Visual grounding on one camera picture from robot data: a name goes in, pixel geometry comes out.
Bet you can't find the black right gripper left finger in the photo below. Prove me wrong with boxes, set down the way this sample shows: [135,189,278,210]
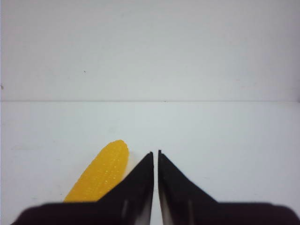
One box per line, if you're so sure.
[14,152,154,225]

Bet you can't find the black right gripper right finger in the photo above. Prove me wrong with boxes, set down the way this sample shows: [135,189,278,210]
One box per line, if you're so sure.
[157,151,300,225]

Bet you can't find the yellow corn cob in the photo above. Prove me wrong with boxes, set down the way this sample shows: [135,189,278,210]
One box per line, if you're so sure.
[64,140,129,203]

